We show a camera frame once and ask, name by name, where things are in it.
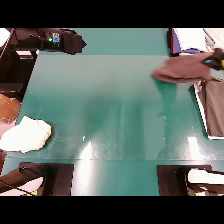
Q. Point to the white T-shirt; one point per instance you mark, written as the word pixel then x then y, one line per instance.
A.
pixel 26 135

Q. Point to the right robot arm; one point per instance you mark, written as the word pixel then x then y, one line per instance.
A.
pixel 170 180

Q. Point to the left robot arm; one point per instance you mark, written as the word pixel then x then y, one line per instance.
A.
pixel 68 41

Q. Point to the grey garment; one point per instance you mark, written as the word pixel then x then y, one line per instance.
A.
pixel 215 106

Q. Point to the white garment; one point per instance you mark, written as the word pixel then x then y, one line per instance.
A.
pixel 188 39

